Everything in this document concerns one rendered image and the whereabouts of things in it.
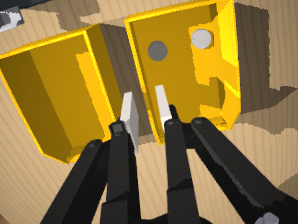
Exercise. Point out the dark grey disc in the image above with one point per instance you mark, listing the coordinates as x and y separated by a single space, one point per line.
201 38

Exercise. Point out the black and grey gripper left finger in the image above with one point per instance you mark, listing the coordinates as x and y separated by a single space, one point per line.
78 198

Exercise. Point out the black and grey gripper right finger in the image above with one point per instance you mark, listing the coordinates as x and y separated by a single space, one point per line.
254 197

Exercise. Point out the grey metal shelf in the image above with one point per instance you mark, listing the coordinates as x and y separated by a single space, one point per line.
10 14

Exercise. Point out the grey round disc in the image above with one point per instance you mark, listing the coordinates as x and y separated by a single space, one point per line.
157 51

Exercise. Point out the yellow bin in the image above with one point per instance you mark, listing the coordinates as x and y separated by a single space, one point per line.
199 82
57 93

